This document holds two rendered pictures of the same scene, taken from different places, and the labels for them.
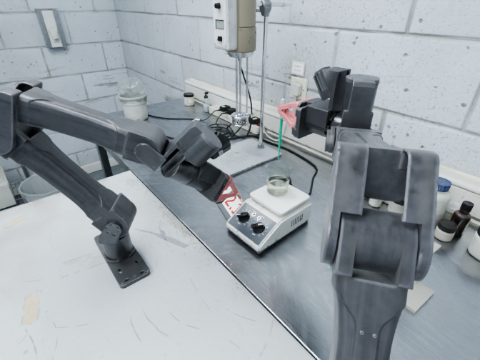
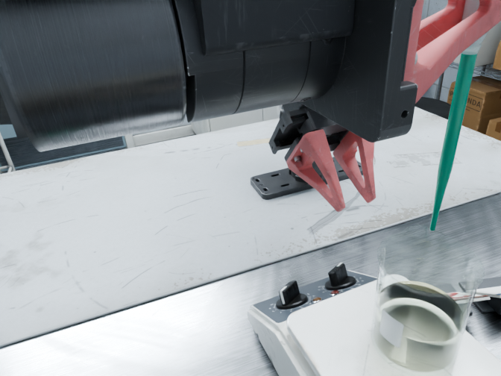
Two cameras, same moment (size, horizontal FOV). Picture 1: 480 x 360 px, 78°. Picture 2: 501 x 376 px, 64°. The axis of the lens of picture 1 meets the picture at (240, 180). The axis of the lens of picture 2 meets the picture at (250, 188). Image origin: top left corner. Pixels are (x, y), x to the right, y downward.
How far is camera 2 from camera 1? 0.74 m
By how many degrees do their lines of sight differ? 90
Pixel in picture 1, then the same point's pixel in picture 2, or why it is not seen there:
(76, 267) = not seen: hidden behind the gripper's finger
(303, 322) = (68, 349)
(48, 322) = (232, 151)
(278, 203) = (338, 324)
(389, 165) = not seen: outside the picture
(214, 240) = (317, 265)
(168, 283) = (238, 213)
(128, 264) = (283, 180)
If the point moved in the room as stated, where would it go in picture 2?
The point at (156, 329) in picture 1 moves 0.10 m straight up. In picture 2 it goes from (179, 205) to (168, 149)
